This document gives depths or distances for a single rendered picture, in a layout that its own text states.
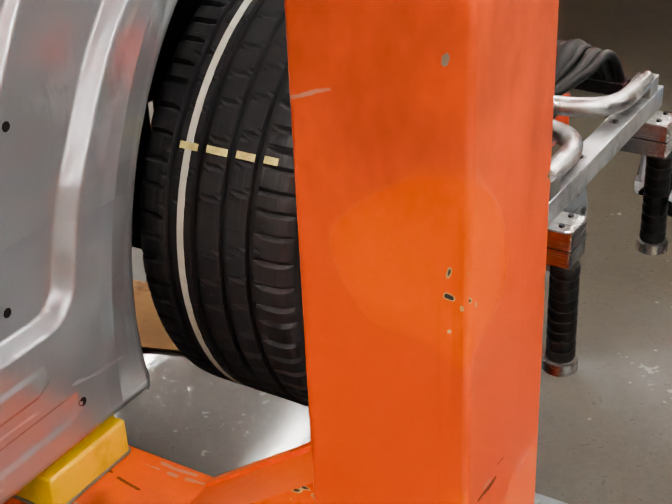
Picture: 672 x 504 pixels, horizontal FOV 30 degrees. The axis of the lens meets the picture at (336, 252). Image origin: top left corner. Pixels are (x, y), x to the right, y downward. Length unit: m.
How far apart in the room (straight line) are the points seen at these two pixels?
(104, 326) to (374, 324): 0.50
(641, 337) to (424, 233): 2.10
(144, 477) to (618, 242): 2.13
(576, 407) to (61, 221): 1.63
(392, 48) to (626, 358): 2.10
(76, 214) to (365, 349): 0.44
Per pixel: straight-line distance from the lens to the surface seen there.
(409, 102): 0.93
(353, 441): 1.12
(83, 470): 1.51
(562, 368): 1.55
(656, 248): 1.82
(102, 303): 1.44
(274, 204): 1.48
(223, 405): 2.80
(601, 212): 3.59
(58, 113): 1.36
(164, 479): 1.53
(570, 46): 1.73
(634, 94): 1.68
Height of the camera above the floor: 1.63
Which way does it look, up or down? 29 degrees down
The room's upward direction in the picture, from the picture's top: 3 degrees counter-clockwise
